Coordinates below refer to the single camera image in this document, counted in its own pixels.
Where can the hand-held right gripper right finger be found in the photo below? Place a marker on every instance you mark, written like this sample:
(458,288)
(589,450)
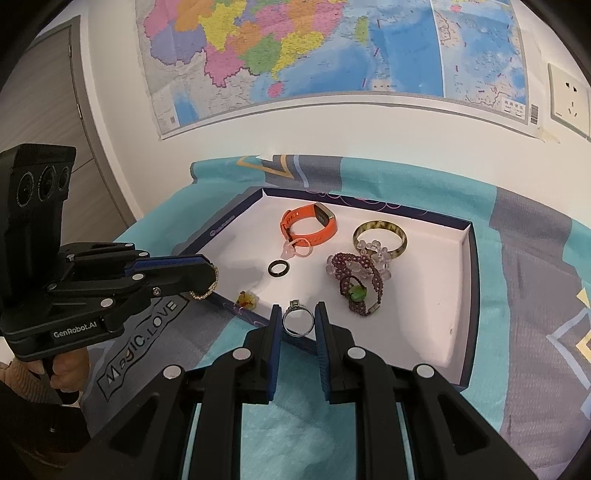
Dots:
(324,355)

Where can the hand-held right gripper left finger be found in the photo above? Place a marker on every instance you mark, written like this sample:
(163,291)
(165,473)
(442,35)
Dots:
(273,350)

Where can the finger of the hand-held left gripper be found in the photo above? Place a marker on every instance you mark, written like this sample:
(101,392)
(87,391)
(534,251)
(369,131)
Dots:
(184,282)
(175,262)

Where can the navy box with white inside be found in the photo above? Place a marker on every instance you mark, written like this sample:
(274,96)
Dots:
(415,314)

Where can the person's left hand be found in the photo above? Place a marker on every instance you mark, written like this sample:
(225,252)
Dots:
(69,369)

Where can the orange smart band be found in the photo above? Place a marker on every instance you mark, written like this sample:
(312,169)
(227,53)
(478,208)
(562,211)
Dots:
(323,233)

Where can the grey brown door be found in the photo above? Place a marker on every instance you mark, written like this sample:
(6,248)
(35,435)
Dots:
(55,92)

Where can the tortoiseshell bangle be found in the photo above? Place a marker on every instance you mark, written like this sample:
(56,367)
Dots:
(400,240)

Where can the teal grey printed blanket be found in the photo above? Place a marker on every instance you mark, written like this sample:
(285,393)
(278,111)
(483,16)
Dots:
(521,295)

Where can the beige tape strip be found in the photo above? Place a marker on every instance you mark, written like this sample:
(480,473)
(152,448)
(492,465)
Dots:
(549,134)

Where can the colourful wall map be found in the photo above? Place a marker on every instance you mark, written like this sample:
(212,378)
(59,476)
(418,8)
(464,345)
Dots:
(295,50)

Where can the white wall socket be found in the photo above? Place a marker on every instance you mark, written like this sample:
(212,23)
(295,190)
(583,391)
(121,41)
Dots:
(570,99)

